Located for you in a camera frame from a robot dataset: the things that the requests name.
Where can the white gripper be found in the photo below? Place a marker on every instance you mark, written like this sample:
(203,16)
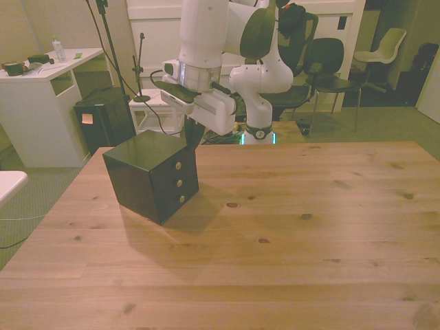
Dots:
(220,118)

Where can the black drawer with round knob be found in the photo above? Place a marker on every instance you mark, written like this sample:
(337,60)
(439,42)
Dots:
(175,184)
(173,166)
(177,203)

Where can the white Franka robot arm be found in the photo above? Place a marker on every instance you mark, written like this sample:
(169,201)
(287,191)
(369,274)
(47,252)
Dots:
(203,34)

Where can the black drawer cabinet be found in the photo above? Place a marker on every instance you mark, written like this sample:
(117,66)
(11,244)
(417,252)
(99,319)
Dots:
(134,175)

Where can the white side table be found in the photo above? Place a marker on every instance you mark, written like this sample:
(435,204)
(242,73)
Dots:
(151,106)

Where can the black microphone stand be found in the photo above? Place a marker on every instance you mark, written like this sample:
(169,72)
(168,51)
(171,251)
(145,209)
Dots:
(139,68)

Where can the black box cabinet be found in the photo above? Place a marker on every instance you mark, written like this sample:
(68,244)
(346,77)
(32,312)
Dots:
(103,117)

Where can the black tripod pole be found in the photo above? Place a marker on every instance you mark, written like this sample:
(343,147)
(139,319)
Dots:
(111,44)

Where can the green sticky note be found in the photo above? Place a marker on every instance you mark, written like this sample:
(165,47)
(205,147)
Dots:
(78,55)

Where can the black office chair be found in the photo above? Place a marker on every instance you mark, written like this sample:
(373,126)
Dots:
(295,20)

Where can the black shell chair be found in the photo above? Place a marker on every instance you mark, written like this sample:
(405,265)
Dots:
(326,55)

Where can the clear plastic bottle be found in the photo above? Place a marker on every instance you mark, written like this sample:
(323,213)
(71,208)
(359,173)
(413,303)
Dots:
(59,49)

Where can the white desk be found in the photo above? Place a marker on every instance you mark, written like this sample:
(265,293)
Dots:
(31,110)

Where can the dark flat object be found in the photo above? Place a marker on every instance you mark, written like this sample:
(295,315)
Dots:
(38,59)

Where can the white rounded table edge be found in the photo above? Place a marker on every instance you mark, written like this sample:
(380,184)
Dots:
(10,184)

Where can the dark round cup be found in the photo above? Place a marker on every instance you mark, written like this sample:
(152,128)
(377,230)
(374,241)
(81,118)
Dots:
(13,68)

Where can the white shell chair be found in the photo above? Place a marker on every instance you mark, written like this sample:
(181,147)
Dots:
(385,44)

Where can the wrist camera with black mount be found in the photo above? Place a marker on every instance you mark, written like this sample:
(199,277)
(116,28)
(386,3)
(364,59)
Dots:
(175,98)

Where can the black wall plate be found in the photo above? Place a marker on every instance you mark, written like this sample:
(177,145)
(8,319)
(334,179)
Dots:
(341,23)

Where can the dark object by wall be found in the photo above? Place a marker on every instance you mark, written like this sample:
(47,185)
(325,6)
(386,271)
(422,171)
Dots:
(426,62)

